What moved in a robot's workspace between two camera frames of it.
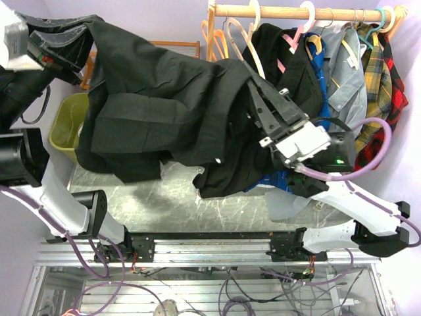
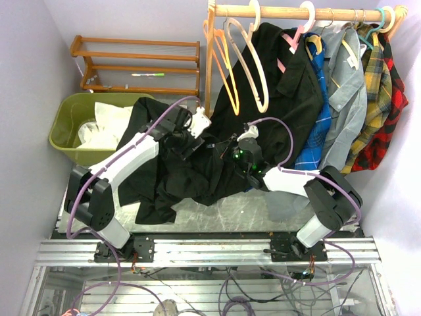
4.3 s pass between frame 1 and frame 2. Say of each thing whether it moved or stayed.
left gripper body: moved
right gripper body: moved
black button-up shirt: moved
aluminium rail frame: stayed
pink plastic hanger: stayed
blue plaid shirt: stayed
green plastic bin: stayed
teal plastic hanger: stayed
